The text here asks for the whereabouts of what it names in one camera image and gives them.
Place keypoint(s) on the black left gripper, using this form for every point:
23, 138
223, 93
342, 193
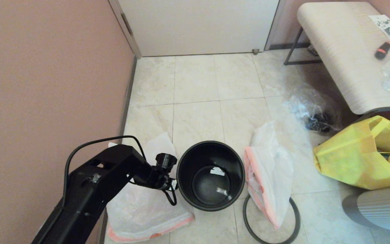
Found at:
157, 179

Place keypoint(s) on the black round trash bin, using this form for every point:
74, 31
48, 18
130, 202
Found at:
184, 189

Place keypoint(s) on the white red plastic bag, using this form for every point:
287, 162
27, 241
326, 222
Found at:
147, 213

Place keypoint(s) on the used translucent trash bag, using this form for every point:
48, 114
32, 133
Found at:
272, 169

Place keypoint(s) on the grey ribbed robot base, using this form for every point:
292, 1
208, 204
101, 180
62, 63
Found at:
384, 206

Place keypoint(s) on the crumpled clear plastic bag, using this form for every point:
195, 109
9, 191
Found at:
303, 105

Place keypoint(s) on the yellow shopping bag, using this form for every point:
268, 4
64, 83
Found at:
347, 156

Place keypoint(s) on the black left wrist motor cylinder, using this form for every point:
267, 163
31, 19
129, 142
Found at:
166, 161

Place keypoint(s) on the white paper scrap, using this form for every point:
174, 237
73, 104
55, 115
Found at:
218, 171

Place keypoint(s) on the white door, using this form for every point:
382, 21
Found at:
198, 27

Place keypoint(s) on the metal door stop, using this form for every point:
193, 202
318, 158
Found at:
255, 51

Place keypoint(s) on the black tangled object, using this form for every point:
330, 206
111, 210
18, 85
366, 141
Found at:
316, 124

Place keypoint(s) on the light wood-grain table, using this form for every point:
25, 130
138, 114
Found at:
344, 51

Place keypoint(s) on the black orange marker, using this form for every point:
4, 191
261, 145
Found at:
383, 51

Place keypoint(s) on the black and white booklet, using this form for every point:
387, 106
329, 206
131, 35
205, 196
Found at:
386, 26

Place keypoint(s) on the grey door frame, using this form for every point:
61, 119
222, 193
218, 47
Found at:
130, 37

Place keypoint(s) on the black metal table frame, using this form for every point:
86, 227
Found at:
293, 46

